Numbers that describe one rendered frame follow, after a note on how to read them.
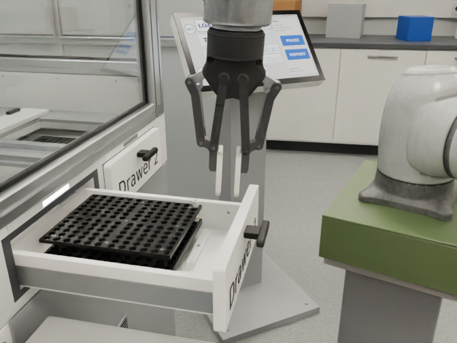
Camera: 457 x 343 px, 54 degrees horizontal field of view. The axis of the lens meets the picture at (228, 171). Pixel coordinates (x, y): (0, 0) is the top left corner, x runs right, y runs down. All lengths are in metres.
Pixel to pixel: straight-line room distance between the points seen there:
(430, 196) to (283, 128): 2.83
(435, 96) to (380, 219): 0.25
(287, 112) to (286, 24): 1.96
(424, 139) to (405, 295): 0.34
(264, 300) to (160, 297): 1.34
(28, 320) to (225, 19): 0.58
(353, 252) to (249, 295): 1.14
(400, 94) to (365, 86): 2.75
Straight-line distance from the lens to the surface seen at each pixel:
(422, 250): 0.89
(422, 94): 0.90
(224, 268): 0.61
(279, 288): 2.07
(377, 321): 1.10
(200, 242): 0.82
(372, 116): 3.73
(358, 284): 1.06
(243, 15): 0.56
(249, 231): 0.73
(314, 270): 2.28
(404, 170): 0.94
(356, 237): 0.91
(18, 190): 0.75
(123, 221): 0.80
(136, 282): 0.69
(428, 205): 0.96
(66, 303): 0.94
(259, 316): 1.93
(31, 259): 0.76
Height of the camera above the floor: 1.27
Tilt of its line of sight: 22 degrees down
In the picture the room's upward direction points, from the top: straight up
